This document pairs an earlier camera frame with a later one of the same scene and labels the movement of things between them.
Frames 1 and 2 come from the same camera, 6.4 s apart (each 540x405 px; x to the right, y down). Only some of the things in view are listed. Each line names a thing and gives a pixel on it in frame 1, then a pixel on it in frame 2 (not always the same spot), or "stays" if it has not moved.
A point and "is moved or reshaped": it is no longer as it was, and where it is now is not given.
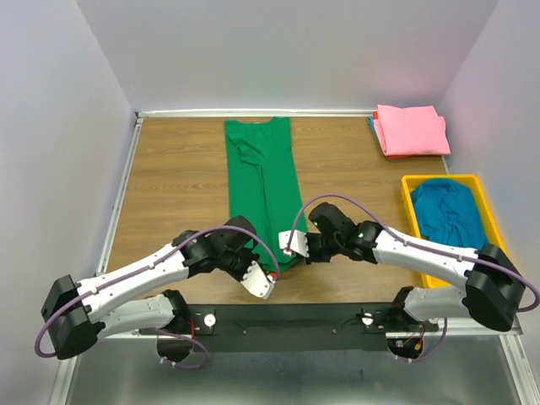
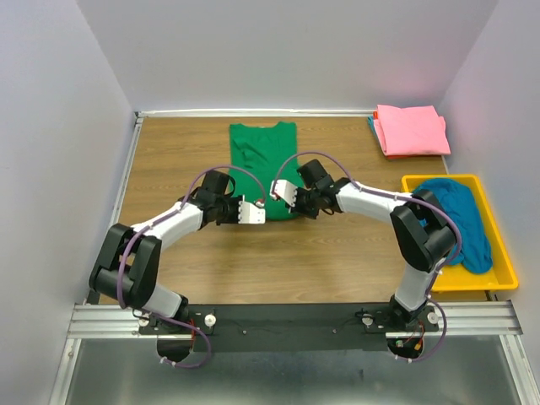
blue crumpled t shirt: [445, 212] stays
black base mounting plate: [292, 326] stays
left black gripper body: [238, 263] to [228, 212]
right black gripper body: [321, 248] to [306, 203]
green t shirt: [263, 189] is moved or reshaped
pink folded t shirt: [413, 131] stays
